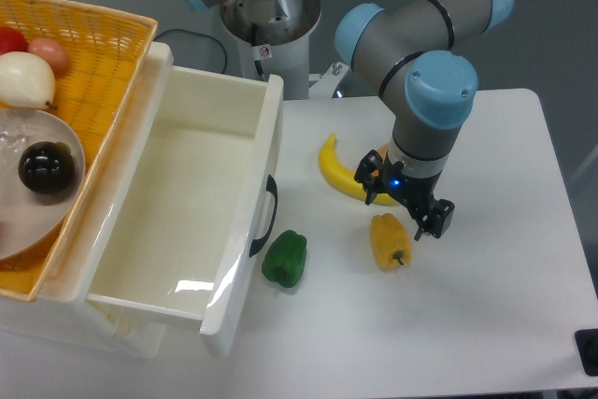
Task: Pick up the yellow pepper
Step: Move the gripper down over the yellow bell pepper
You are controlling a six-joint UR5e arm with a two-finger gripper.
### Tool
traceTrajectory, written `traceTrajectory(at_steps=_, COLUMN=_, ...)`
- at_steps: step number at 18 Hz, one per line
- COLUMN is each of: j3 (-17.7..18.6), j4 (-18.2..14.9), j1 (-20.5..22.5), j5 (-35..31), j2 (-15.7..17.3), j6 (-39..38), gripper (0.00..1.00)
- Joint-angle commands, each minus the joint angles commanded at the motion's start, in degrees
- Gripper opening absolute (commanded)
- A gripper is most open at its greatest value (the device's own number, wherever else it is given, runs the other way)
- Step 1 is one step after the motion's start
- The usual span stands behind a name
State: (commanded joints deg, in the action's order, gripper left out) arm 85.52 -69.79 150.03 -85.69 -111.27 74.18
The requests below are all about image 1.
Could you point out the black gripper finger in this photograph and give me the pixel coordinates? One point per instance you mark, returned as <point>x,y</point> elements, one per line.
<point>367,175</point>
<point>435,219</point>

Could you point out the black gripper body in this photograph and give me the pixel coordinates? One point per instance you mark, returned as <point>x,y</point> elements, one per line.
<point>415,194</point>

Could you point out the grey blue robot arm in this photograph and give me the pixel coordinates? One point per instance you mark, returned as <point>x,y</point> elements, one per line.
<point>404,56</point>

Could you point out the yellow bell pepper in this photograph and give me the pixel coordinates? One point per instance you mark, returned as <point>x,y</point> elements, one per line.
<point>390,243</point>

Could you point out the green bell pepper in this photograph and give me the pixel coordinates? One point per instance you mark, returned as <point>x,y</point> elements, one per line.
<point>285,259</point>

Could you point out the orange fruit behind gripper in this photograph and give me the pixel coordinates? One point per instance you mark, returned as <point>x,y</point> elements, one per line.
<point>382,151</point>

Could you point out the yellow banana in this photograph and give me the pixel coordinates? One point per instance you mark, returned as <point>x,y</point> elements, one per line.
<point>335,173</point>

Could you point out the black table corner fixture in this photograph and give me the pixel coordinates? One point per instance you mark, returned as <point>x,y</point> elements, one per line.
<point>587,346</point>

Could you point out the white plastic drawer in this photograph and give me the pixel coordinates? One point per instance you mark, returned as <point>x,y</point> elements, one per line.
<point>181,256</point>

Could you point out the yellow woven basket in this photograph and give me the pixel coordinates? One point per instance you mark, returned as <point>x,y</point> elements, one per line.
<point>107,48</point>

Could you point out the dark purple grapes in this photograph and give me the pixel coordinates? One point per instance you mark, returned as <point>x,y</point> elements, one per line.
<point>47,167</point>

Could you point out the white drawer cabinet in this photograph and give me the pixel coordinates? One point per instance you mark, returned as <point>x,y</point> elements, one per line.
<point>65,309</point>

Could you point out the pink peach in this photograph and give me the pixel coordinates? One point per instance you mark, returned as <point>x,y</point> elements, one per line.
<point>53,53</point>

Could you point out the white onion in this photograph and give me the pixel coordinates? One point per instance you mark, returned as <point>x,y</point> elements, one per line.
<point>26,81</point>

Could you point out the red apple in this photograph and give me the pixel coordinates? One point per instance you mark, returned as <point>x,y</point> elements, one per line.
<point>12,40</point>

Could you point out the dark blue drawer handle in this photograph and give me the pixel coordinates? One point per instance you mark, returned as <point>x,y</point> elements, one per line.
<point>268,218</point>

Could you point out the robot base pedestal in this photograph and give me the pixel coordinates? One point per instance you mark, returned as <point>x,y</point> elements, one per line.
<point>272,38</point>

